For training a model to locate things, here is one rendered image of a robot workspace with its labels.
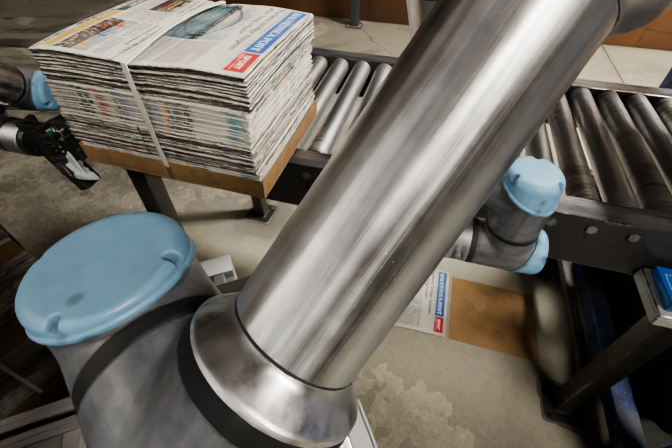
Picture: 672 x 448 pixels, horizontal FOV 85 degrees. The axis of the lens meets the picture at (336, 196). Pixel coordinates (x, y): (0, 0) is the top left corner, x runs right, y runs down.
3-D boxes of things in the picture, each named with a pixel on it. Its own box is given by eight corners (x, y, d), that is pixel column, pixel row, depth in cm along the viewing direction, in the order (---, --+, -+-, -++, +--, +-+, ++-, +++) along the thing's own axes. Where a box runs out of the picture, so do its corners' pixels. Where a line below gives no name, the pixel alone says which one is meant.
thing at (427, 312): (343, 313, 136) (343, 311, 135) (360, 253, 156) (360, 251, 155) (444, 339, 129) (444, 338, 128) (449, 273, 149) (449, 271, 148)
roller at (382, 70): (331, 175, 78) (331, 157, 74) (375, 76, 110) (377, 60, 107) (354, 180, 77) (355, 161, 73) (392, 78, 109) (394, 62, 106)
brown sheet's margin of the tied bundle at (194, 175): (186, 182, 68) (179, 164, 65) (254, 104, 87) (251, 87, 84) (265, 200, 64) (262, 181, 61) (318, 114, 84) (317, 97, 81)
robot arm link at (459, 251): (463, 235, 65) (461, 273, 59) (436, 230, 66) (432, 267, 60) (473, 206, 60) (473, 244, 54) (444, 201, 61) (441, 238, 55)
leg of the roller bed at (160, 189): (196, 310, 137) (122, 170, 90) (204, 297, 141) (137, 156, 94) (210, 314, 136) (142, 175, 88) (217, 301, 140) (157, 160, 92)
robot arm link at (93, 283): (190, 263, 41) (147, 171, 32) (256, 353, 34) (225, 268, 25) (74, 331, 36) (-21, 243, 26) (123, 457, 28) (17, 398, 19)
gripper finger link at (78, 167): (71, 166, 66) (52, 145, 71) (86, 190, 70) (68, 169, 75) (88, 158, 68) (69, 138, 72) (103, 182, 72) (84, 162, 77)
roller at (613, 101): (644, 234, 66) (661, 215, 63) (590, 104, 99) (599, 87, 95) (676, 240, 65) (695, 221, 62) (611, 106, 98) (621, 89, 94)
